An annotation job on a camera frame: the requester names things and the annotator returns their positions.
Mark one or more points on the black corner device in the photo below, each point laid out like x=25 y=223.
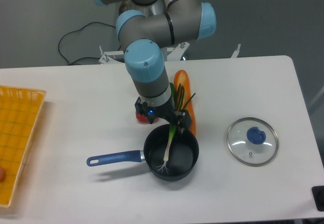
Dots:
x=318 y=195

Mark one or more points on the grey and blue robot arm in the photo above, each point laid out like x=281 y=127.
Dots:
x=143 y=32

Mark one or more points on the dark pot with blue handle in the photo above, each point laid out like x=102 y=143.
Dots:
x=183 y=154

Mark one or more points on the green spring onion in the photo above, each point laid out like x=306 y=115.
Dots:
x=173 y=129

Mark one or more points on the red tomato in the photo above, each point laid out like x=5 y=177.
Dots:
x=142 y=119

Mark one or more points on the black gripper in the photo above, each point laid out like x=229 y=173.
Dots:
x=167 y=111

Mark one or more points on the glass lid with blue knob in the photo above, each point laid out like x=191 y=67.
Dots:
x=252 y=141

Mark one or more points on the yellow woven basket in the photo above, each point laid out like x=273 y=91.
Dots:
x=20 y=110

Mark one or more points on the green vegetable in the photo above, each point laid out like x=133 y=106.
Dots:
x=172 y=90

